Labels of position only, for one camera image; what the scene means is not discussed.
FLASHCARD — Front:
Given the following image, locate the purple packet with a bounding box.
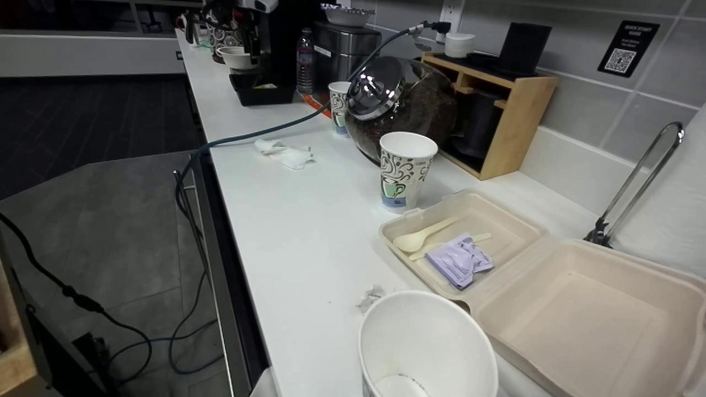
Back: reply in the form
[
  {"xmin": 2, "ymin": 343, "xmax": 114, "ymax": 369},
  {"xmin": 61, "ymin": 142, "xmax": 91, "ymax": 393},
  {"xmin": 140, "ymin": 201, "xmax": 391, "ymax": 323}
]
[{"xmin": 423, "ymin": 232, "xmax": 495, "ymax": 292}]

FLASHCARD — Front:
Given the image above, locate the small white cup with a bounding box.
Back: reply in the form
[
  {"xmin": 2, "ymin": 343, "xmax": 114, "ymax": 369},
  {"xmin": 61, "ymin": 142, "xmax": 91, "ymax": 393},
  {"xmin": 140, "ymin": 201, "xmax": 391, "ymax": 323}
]
[{"xmin": 441, "ymin": 31, "xmax": 478, "ymax": 62}]

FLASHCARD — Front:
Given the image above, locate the white wall outlet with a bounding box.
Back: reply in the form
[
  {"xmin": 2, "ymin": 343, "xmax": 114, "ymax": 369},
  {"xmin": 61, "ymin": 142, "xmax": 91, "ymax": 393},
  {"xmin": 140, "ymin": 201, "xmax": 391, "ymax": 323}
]
[{"xmin": 436, "ymin": 0, "xmax": 462, "ymax": 31}]

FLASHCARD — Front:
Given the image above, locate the black sign stand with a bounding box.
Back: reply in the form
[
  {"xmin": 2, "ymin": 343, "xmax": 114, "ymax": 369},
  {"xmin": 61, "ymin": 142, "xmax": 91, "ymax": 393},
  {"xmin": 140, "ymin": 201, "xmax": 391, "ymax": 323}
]
[{"xmin": 469, "ymin": 21, "xmax": 554, "ymax": 82}]

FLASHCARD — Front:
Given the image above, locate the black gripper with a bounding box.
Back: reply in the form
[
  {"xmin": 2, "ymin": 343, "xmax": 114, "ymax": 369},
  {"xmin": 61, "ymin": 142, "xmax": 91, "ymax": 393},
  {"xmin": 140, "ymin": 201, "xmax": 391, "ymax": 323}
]
[{"xmin": 224, "ymin": 5, "xmax": 278, "ymax": 62}]

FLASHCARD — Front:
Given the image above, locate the crumpled white wrapper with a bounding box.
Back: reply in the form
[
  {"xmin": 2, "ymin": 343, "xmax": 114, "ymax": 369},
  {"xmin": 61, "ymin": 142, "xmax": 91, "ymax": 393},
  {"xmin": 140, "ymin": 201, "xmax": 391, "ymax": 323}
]
[{"xmin": 250, "ymin": 138, "xmax": 318, "ymax": 172}]

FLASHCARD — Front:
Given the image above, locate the silver countertop appliance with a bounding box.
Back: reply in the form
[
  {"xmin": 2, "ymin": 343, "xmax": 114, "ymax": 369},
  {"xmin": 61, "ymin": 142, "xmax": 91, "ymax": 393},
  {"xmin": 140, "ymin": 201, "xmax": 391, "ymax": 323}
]
[{"xmin": 310, "ymin": 21, "xmax": 384, "ymax": 106}]

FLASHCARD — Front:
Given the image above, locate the blue grey cable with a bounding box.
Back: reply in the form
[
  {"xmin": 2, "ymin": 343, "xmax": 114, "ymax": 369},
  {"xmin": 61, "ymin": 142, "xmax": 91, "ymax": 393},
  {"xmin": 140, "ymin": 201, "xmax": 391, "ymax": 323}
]
[{"xmin": 166, "ymin": 21, "xmax": 452, "ymax": 378}]

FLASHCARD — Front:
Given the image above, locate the beige plastic spoon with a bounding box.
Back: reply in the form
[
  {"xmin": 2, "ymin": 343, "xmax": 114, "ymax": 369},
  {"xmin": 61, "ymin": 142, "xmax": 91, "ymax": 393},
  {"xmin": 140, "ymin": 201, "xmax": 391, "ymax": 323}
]
[{"xmin": 391, "ymin": 214, "xmax": 460, "ymax": 259}]

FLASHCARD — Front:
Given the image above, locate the black silver coffee maker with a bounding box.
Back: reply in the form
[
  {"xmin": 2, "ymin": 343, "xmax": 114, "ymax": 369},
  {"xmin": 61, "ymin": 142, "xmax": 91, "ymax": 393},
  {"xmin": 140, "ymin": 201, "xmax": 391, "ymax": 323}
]
[{"xmin": 250, "ymin": 0, "xmax": 305, "ymax": 84}]

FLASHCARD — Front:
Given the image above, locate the black QR code sign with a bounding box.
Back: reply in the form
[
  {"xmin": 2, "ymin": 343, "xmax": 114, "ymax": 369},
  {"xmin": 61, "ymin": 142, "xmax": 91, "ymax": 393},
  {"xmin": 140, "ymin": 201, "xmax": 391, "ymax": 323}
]
[{"xmin": 595, "ymin": 18, "xmax": 661, "ymax": 79}]

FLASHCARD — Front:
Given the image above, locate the clear water bottle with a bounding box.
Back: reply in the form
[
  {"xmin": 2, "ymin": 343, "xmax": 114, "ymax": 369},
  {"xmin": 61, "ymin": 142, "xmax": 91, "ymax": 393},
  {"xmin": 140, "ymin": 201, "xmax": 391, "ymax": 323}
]
[{"xmin": 292, "ymin": 26, "xmax": 318, "ymax": 95}]

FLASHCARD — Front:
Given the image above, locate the black floor cable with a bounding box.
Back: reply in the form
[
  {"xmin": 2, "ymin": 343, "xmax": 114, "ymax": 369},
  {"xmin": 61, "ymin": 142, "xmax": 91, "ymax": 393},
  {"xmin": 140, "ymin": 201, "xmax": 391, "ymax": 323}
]
[{"xmin": 0, "ymin": 211, "xmax": 156, "ymax": 389}]

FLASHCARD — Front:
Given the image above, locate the wooden countertop organizer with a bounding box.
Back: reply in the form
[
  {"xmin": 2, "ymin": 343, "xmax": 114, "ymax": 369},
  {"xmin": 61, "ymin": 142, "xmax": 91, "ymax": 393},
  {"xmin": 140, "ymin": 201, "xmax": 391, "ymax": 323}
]
[{"xmin": 416, "ymin": 52, "xmax": 560, "ymax": 183}]

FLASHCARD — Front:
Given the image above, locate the beige clamshell takeout container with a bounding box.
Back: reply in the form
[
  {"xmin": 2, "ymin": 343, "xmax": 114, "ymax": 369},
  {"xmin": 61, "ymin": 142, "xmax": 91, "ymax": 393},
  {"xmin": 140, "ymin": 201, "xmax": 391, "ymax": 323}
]
[{"xmin": 376, "ymin": 187, "xmax": 706, "ymax": 397}]

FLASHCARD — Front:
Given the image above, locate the small clear wrapper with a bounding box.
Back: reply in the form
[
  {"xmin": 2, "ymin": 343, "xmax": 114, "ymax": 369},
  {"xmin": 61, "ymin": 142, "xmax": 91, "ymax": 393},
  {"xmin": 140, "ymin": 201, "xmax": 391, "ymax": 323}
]
[{"xmin": 354, "ymin": 284, "xmax": 387, "ymax": 313}]

